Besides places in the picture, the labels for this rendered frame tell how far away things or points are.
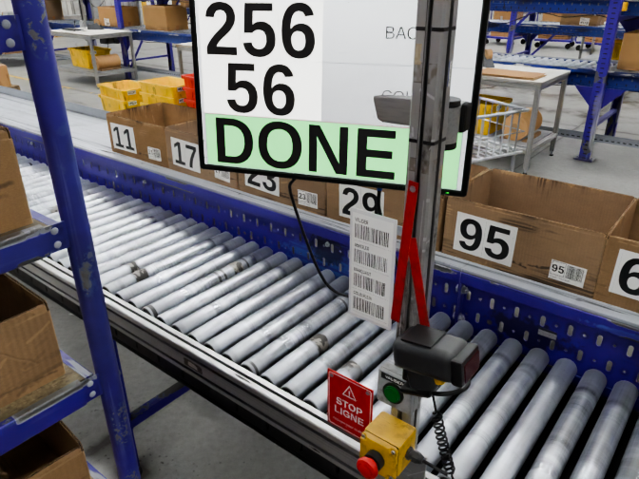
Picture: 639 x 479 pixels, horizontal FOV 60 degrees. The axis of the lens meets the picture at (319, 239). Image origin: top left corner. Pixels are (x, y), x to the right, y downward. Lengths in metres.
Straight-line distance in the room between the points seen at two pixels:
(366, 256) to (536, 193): 0.91
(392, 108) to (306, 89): 0.15
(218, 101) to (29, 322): 0.51
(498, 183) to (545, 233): 0.37
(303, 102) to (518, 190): 0.93
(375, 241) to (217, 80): 0.39
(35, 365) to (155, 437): 1.60
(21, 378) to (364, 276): 0.50
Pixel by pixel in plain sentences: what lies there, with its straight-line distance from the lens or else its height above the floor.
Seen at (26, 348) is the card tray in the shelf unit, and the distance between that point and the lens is 0.71.
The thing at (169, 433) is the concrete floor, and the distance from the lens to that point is 2.31.
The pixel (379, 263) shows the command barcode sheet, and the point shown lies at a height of 1.16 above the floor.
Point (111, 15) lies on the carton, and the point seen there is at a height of 0.97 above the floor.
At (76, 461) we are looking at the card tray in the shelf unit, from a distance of 0.81.
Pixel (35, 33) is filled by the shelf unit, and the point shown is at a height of 1.53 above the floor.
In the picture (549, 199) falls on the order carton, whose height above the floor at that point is 0.99.
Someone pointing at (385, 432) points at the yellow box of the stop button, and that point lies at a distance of 1.00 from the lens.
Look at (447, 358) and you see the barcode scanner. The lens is 0.82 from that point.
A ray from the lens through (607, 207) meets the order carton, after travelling 1.67.
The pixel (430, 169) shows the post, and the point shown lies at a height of 1.33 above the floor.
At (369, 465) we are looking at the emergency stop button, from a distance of 0.97.
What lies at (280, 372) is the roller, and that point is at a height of 0.75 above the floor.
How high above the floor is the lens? 1.57
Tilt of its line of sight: 26 degrees down
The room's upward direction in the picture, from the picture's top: straight up
